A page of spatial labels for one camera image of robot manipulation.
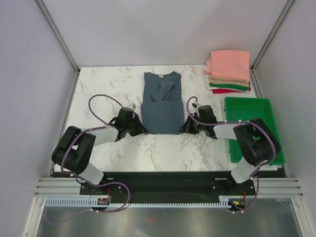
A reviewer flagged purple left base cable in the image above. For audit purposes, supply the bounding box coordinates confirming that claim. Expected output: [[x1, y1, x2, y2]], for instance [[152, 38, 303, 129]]
[[44, 182, 131, 225]]

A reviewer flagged blue-grey t-shirt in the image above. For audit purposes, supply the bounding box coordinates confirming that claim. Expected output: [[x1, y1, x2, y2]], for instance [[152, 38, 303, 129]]
[[141, 72, 184, 135]]

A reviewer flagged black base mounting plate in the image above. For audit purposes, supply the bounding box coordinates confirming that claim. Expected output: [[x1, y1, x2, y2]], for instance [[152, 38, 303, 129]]
[[80, 171, 255, 197]]

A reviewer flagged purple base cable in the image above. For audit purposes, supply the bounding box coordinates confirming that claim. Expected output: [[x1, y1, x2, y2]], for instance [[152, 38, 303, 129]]
[[44, 182, 131, 225], [228, 176, 261, 214]]

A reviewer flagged folded green t-shirt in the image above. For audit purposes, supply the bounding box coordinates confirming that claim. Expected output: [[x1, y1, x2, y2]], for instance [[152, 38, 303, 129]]
[[209, 83, 251, 91]]

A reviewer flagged right aluminium frame post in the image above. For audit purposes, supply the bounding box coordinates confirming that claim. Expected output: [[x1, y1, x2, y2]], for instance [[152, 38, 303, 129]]
[[250, 0, 296, 73]]

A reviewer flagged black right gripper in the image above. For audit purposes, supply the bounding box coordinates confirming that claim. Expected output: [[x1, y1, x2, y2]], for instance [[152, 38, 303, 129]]
[[179, 114, 206, 135]]

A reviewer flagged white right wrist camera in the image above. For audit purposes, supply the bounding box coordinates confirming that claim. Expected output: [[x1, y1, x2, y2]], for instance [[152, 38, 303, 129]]
[[192, 102, 201, 116]]

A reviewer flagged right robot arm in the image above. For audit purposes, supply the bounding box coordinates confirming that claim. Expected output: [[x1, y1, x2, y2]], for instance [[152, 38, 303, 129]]
[[179, 105, 281, 195]]

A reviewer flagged left aluminium frame post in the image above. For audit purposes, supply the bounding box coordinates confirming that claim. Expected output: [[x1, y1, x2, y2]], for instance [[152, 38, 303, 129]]
[[34, 0, 80, 75]]

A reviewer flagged folded red t-shirt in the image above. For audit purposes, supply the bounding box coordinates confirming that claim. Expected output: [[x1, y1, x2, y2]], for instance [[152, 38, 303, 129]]
[[211, 88, 251, 94]]

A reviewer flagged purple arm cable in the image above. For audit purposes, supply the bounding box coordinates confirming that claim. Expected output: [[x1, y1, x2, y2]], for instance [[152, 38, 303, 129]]
[[186, 96, 277, 181], [60, 94, 124, 185]]

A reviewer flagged aluminium frame post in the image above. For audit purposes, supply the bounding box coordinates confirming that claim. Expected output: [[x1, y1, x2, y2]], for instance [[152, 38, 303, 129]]
[[34, 0, 80, 75], [250, 0, 296, 73]]

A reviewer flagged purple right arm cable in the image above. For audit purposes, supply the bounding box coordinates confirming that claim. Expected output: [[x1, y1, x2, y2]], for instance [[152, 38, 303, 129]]
[[186, 96, 277, 181]]

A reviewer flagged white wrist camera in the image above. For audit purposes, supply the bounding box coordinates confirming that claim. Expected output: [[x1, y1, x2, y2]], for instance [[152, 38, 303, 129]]
[[192, 102, 201, 116], [127, 103, 136, 110]]

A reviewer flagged white slotted cable duct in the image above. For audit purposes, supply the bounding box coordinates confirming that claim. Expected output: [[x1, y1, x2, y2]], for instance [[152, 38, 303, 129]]
[[45, 197, 231, 208]]

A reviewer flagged folded salmon pink t-shirt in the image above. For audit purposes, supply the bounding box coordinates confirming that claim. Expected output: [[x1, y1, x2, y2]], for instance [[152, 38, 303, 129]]
[[205, 50, 250, 82]]

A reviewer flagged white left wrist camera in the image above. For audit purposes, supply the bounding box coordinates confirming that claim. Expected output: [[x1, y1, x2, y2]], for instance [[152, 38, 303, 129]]
[[127, 103, 136, 110]]

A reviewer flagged folded beige t-shirt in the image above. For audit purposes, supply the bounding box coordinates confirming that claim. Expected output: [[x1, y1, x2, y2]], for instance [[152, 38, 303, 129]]
[[208, 76, 250, 86]]

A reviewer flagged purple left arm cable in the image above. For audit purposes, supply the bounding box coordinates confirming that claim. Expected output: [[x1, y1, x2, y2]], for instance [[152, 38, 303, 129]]
[[60, 94, 124, 185]]

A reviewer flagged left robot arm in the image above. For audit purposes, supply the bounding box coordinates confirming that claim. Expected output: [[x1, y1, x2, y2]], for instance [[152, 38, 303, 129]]
[[51, 107, 147, 194]]

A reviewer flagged green plastic tray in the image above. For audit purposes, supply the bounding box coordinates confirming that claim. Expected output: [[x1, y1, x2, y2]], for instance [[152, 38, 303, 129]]
[[224, 97, 285, 165]]

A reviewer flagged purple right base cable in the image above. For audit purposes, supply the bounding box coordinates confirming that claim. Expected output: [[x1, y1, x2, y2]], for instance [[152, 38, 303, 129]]
[[228, 176, 261, 214]]

